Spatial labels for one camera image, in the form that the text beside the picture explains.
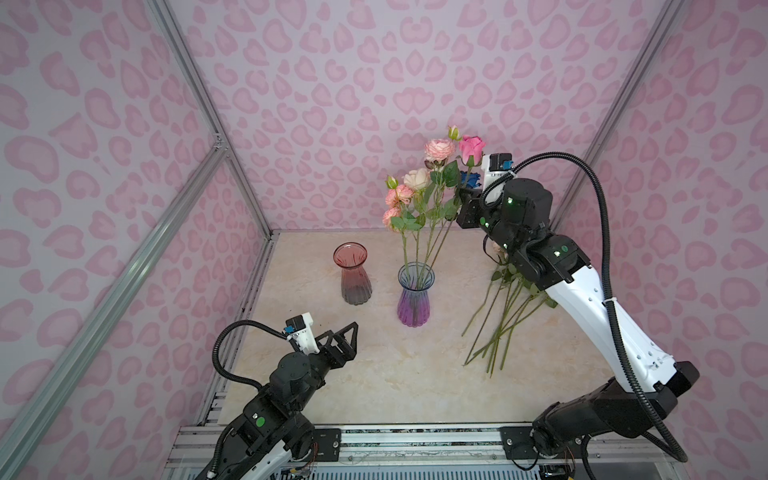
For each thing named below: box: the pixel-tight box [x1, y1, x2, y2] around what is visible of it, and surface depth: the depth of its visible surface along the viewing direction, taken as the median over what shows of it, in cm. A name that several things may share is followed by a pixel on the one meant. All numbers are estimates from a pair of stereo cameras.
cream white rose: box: [403, 168, 431, 283], surface depth 76 cm
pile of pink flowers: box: [461, 244, 557, 378], surface depth 95 cm
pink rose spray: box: [382, 125, 461, 282], surface depth 76 cm
